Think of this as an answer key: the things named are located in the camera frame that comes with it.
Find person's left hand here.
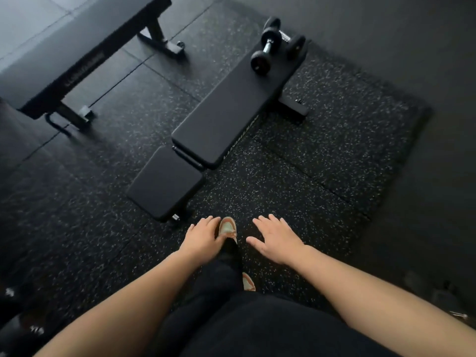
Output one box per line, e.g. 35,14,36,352
178,216,226,267

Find dark dumbbell with white print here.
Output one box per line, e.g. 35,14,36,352
0,316,51,357
0,282,24,313

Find black dumbbell with chrome handle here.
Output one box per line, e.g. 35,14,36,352
263,16,306,60
250,27,282,76

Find person's left forearm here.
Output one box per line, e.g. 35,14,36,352
34,251,198,357

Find black trousers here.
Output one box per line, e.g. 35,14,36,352
149,239,246,357

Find dark gym equipment with metal pin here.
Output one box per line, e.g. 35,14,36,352
403,270,470,325

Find person's right forearm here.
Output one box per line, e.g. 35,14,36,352
293,245,476,357

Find person's right hand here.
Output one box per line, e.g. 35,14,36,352
246,214,309,267

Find black adjustable weight bench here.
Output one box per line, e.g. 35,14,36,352
126,40,310,224

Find black flat weight bench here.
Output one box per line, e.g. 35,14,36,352
0,0,186,133

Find black shirt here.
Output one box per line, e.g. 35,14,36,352
188,292,403,357

